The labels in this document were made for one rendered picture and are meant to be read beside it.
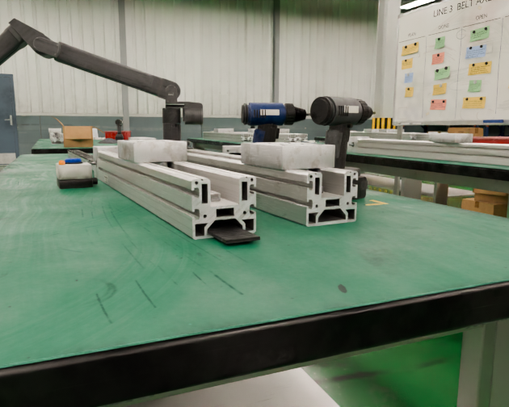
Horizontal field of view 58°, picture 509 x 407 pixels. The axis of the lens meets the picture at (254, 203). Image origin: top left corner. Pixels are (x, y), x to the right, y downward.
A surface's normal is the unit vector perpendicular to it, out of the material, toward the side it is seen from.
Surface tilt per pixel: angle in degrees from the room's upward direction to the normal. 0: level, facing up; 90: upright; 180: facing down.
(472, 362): 90
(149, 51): 90
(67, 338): 0
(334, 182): 90
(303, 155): 90
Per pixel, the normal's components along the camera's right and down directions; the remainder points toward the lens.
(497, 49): -0.92, 0.06
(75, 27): 0.39, 0.15
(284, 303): 0.00, -0.99
